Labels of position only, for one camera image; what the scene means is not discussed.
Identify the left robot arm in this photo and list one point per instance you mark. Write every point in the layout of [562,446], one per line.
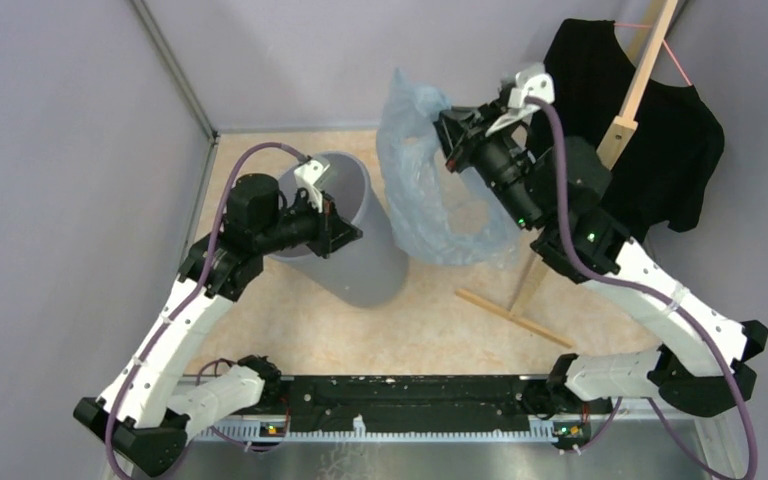
[139,417]

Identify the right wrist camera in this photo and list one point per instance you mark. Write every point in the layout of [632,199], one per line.
[530,88]

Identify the grey slotted cable duct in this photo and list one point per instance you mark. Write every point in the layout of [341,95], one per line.
[251,430]

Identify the wooden clothes stand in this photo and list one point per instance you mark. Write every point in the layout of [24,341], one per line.
[644,49]

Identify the black t-shirt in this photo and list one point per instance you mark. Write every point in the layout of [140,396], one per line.
[662,174]

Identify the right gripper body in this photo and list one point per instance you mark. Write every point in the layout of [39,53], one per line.
[496,157]

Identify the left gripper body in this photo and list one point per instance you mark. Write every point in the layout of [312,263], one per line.
[305,225]

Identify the grey plastic trash bin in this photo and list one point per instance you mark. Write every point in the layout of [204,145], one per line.
[370,271]

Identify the light blue plastic trash bag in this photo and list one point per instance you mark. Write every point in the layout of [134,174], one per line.
[437,217]

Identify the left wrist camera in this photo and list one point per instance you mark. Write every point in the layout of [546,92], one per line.
[311,176]

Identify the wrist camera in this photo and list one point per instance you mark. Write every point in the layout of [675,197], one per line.
[530,88]
[311,176]

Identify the pink clothes hanger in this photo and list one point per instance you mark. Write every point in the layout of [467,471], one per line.
[675,56]

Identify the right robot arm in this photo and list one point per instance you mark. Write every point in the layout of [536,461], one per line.
[701,365]

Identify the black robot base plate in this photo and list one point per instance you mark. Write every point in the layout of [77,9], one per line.
[418,404]

